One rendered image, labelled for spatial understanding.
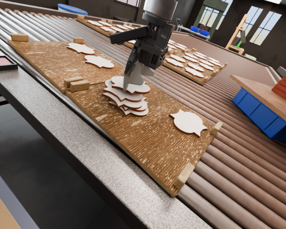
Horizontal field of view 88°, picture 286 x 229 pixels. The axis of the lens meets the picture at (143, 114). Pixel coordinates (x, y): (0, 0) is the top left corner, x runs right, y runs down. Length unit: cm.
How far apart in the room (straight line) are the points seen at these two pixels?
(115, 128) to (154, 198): 18
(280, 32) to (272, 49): 80
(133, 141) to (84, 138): 12
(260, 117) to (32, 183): 145
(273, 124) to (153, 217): 65
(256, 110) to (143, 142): 64
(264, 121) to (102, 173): 72
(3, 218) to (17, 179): 113
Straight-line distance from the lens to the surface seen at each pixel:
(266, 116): 85
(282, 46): 1068
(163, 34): 43
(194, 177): 41
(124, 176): 34
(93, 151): 36
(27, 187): 139
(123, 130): 39
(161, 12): 42
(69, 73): 61
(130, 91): 46
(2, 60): 69
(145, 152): 36
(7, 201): 38
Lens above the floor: 120
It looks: 35 degrees down
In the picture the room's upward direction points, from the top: 21 degrees clockwise
